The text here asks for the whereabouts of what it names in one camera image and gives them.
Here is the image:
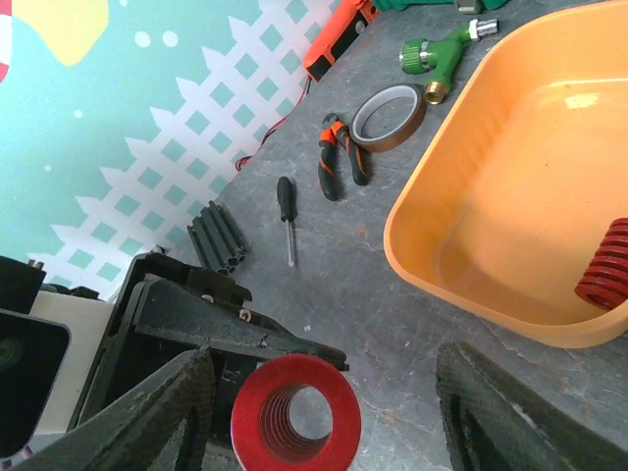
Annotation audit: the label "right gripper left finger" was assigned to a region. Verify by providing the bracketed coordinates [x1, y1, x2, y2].
[13, 347, 215, 470]

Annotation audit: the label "black handle screwdriver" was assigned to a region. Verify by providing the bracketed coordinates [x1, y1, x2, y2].
[277, 176, 296, 267]

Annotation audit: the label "brown tape roll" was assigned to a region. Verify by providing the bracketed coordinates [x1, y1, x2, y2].
[350, 82, 428, 153]

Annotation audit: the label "red small spring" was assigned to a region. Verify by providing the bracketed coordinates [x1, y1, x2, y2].
[574, 218, 627, 311]

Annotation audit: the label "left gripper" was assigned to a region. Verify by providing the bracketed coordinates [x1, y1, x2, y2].
[66, 252, 350, 436]

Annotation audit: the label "orange plastic tray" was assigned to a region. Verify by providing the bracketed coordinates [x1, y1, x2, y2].
[384, 1, 627, 348]

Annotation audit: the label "orange black pliers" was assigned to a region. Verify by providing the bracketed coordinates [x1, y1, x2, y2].
[317, 112, 370, 202]

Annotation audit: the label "orange multimeter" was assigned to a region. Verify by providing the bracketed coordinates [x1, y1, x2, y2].
[302, 0, 379, 81]

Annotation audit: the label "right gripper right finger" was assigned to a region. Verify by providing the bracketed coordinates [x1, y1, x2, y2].
[436, 342, 627, 470]

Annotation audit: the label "red large spring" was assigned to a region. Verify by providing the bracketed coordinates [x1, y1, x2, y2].
[231, 353, 361, 470]

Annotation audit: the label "black aluminium extrusion piece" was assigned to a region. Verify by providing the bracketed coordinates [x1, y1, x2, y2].
[187, 201, 246, 276]

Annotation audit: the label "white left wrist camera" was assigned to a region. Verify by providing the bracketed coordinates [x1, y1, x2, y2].
[1, 291, 114, 458]

